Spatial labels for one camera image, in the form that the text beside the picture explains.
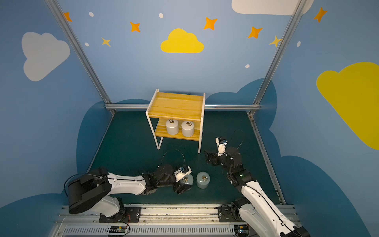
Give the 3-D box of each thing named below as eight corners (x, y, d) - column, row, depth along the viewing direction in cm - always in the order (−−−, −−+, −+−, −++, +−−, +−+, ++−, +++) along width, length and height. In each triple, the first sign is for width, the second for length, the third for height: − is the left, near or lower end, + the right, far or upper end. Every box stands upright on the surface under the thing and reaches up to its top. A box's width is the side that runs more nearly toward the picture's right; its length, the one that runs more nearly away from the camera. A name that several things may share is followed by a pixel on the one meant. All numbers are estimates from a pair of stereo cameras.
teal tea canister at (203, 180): (196, 188, 86) (197, 183, 78) (196, 177, 90) (197, 171, 82) (209, 189, 86) (210, 183, 78) (208, 177, 90) (209, 171, 82)
